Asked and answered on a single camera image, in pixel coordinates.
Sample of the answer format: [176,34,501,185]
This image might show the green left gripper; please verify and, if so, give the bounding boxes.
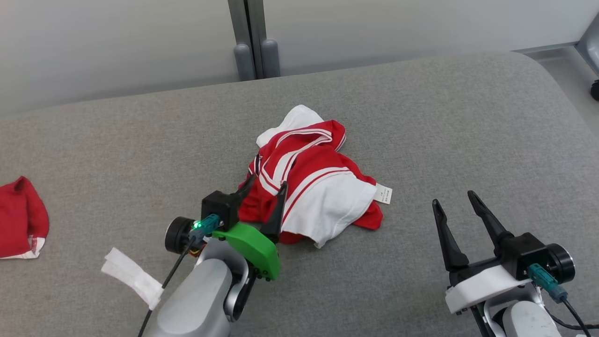
[212,175,288,282]

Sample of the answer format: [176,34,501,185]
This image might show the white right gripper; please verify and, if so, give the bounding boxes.
[432,190,534,315]

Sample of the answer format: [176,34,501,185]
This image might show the red white basketball jersey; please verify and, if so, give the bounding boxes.
[238,104,394,249]

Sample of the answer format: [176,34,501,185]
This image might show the red white shorts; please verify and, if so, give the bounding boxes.
[0,176,50,259]

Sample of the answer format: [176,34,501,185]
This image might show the grey rounded partition foot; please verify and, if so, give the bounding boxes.
[234,43,256,81]
[261,39,281,78]

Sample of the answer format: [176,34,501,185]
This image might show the grey chair base leg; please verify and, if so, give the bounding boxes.
[575,12,599,78]

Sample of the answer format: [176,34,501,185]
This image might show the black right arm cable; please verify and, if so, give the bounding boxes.
[528,263,599,337]

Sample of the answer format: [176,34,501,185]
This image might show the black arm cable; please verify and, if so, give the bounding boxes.
[528,263,599,337]
[137,214,220,337]

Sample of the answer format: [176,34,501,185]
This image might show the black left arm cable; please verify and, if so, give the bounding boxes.
[137,214,220,337]

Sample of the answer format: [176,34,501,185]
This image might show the white tape tag left cable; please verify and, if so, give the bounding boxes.
[101,247,164,310]

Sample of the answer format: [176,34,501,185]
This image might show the grey partition frame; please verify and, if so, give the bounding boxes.
[228,0,267,80]

